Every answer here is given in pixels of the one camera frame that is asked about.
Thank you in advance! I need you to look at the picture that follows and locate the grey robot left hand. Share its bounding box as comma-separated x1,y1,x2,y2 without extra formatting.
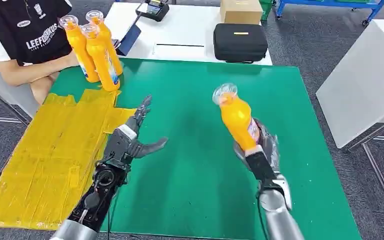
126,94,169,160

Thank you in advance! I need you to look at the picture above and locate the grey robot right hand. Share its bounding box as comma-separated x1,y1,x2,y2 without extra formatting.
233,117,281,174

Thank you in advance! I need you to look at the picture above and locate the orange drink bottle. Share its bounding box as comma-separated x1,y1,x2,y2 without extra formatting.
58,14,100,84
79,23,121,93
85,9,124,77
211,82,261,152

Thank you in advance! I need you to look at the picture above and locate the green table mat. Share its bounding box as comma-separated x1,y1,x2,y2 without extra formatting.
49,57,362,240

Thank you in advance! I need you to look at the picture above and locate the yellow sheet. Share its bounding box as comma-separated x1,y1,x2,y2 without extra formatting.
0,88,137,231

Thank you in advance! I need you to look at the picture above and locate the black zip case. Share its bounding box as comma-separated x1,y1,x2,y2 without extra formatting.
212,22,269,64

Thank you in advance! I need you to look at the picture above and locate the black tape strip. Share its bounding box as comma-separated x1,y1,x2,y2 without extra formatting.
156,43,205,48

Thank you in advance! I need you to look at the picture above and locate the blue tablet cover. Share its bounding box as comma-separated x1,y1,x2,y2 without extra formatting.
115,12,143,57

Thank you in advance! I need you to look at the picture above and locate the large white side table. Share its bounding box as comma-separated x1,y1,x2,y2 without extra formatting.
315,18,384,233

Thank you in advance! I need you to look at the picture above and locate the cardboard box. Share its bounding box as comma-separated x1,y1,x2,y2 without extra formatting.
219,0,264,26

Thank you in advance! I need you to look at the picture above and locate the green crate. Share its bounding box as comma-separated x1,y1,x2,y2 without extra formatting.
258,0,276,22

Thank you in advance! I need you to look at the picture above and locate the black handheld controller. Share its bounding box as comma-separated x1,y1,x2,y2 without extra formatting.
135,0,171,23

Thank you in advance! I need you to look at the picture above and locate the grey bench table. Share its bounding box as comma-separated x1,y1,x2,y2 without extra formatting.
0,49,41,127

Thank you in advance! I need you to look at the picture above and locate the person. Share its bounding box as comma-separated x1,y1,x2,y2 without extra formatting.
0,0,80,106

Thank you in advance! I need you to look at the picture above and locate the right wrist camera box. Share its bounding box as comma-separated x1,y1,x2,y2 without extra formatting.
244,145,278,184

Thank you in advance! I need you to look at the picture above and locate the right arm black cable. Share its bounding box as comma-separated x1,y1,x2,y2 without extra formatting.
255,194,270,240

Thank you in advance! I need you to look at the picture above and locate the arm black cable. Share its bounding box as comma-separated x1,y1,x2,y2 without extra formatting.
255,194,270,240
106,188,121,240

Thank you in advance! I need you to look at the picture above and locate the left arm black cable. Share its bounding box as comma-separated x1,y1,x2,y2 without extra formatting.
106,188,121,240

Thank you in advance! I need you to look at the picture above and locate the blue cart frame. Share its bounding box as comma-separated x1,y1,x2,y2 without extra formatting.
274,0,384,27

